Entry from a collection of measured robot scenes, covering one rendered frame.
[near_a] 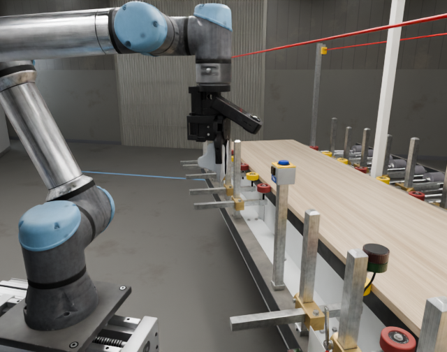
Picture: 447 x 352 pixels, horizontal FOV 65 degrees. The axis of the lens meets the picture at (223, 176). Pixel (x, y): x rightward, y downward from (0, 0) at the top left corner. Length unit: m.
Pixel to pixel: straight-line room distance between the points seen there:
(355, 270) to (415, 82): 6.46
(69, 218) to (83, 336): 0.24
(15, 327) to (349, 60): 6.67
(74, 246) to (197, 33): 0.49
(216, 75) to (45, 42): 0.31
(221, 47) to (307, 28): 6.33
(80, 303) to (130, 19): 0.57
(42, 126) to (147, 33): 0.39
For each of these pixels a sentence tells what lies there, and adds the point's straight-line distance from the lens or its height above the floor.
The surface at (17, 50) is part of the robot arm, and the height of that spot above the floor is 1.58.
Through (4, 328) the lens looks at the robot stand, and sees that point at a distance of 0.90.
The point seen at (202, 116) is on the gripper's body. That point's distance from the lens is 0.75.
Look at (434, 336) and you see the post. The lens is 0.73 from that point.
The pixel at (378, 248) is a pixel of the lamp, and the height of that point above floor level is 1.14.
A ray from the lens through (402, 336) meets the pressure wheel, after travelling 1.07.
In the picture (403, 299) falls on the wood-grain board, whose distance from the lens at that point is 1.22.
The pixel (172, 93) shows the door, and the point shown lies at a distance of 7.47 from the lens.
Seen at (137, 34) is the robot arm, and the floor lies 1.60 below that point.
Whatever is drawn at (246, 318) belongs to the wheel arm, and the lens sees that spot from 1.17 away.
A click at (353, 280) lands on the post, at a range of 0.92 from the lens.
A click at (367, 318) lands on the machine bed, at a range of 1.34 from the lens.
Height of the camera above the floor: 1.54
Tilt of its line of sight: 16 degrees down
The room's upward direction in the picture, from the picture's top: straight up
